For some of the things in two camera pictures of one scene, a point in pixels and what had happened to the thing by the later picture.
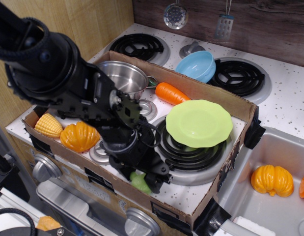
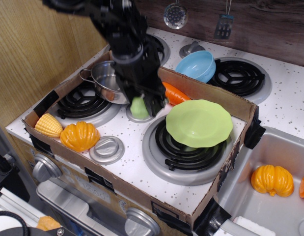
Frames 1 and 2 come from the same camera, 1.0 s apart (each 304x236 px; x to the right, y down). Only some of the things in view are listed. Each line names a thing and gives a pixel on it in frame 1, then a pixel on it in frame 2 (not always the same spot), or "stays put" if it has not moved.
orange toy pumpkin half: [80, 137] stays put
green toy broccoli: [138, 181] → [138, 108]
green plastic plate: [199, 124] stays put
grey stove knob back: [187, 50] stays put
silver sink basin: [286, 216] stays put
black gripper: [135, 150] → [137, 66]
